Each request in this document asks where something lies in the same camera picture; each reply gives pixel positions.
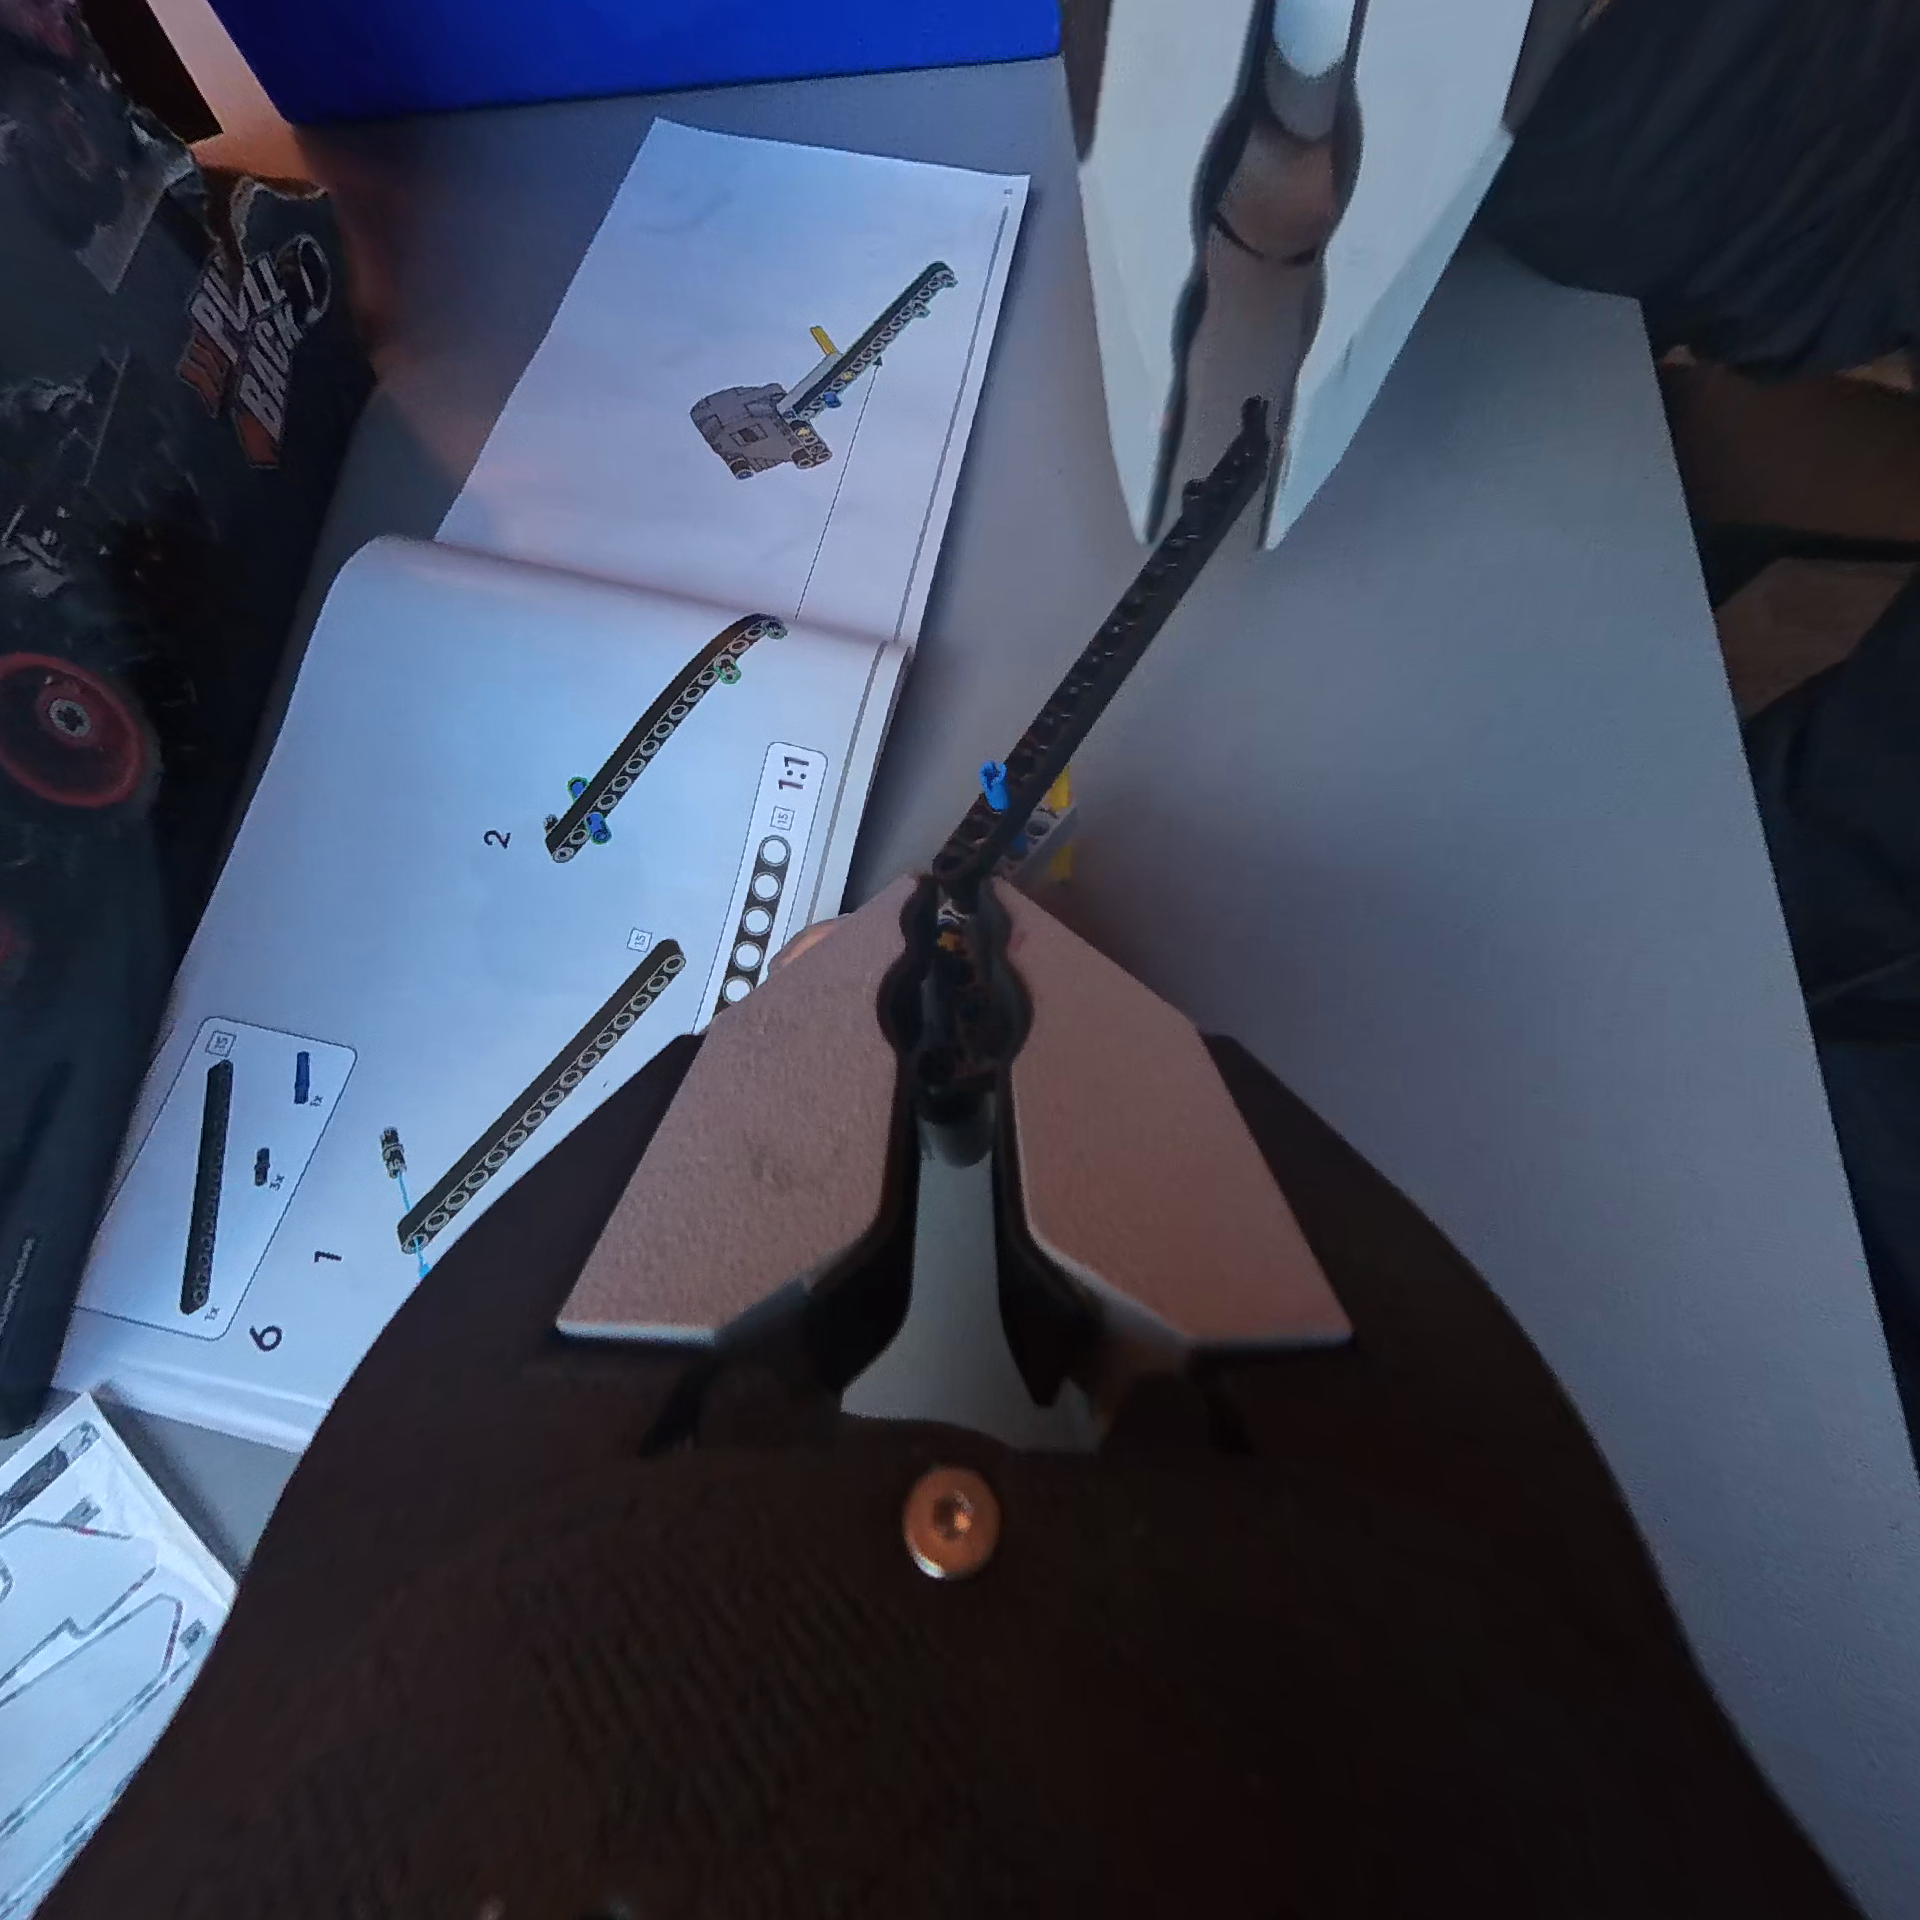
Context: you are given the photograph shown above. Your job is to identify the grey lego assembly yellow axle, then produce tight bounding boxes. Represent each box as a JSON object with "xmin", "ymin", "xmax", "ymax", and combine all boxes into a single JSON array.
[{"xmin": 1008, "ymin": 762, "xmax": 1085, "ymax": 884}]

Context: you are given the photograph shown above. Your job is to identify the lego instruction booklet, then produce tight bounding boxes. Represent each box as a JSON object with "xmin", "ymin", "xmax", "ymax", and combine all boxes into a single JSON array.
[{"xmin": 56, "ymin": 117, "xmax": 1038, "ymax": 1454}]

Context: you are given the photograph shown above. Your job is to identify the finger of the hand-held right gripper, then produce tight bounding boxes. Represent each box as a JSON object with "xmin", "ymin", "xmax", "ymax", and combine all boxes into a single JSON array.
[
  {"xmin": 1077, "ymin": 0, "xmax": 1279, "ymax": 541},
  {"xmin": 1257, "ymin": 0, "xmax": 1536, "ymax": 554}
]

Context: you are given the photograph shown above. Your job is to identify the dark lego set box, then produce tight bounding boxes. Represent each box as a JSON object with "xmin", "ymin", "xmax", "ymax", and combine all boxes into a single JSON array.
[{"xmin": 0, "ymin": 0, "xmax": 380, "ymax": 1433}]

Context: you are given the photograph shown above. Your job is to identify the white sticker sheet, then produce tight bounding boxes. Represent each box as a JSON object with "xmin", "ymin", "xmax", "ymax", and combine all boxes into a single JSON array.
[{"xmin": 0, "ymin": 1388, "xmax": 241, "ymax": 1911}]

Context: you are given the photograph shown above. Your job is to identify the blue plastic bin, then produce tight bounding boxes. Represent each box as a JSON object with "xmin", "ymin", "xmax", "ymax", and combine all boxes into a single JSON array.
[{"xmin": 207, "ymin": 0, "xmax": 1069, "ymax": 125}]

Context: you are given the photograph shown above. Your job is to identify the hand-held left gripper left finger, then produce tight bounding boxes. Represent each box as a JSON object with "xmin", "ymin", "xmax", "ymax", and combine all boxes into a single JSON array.
[{"xmin": 556, "ymin": 877, "xmax": 920, "ymax": 1402}]

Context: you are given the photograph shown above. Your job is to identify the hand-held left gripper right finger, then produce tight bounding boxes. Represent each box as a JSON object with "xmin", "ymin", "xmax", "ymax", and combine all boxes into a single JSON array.
[{"xmin": 983, "ymin": 877, "xmax": 1358, "ymax": 1404}]

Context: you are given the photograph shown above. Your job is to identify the long black lego beam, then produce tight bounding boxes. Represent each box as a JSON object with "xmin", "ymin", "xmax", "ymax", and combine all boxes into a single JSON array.
[{"xmin": 931, "ymin": 396, "xmax": 1272, "ymax": 903}]

